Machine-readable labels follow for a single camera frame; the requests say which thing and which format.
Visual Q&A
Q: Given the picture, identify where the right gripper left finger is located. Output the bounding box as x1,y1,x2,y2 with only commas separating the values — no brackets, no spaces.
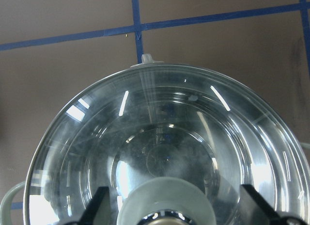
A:
63,186,111,225

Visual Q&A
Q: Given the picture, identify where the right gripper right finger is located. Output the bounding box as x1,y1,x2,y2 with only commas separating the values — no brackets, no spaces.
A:
239,184,306,225

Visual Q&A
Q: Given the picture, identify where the glass pot lid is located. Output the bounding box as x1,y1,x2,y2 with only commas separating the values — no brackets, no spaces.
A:
23,62,310,225

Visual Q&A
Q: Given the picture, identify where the mint green pot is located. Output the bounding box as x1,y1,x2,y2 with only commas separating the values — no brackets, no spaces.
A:
0,54,310,225

